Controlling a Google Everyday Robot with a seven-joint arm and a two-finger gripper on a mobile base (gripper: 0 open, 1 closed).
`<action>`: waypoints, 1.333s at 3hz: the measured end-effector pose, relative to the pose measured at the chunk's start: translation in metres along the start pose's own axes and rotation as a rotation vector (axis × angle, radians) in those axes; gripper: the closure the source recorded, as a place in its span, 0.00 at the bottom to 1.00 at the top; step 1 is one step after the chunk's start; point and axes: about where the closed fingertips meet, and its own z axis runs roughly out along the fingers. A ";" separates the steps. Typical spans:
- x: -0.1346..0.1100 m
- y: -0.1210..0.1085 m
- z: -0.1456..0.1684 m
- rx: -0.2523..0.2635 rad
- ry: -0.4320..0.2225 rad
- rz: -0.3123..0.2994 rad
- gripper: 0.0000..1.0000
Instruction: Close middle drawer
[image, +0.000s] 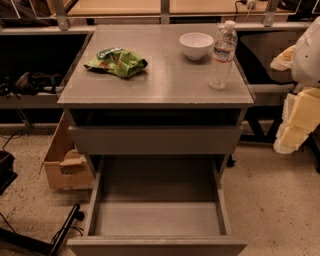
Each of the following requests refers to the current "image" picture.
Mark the yellow foam-padded gripper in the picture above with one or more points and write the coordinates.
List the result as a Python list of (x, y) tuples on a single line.
[(307, 61)]

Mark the grey drawer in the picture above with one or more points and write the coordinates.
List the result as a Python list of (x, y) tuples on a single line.
[(157, 206), (155, 141)]

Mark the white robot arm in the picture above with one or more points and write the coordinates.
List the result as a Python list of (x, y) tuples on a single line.
[(303, 59)]

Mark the grey drawer cabinet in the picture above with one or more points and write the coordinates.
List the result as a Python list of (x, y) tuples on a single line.
[(171, 92)]

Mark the grey top drawer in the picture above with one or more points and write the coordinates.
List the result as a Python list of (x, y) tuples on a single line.
[(155, 141)]

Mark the black chair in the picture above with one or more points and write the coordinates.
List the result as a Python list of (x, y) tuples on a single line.
[(255, 53)]

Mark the clear plastic water bottle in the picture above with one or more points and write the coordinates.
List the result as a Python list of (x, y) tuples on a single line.
[(222, 56)]

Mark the white bowl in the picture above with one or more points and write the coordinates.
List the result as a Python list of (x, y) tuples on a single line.
[(196, 45)]

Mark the green chip bag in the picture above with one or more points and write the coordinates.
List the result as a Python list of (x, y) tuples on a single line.
[(117, 61)]

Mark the cardboard box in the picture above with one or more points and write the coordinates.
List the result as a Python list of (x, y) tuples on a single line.
[(64, 166)]

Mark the black equipment at left edge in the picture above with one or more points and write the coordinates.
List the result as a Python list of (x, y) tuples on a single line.
[(7, 174)]

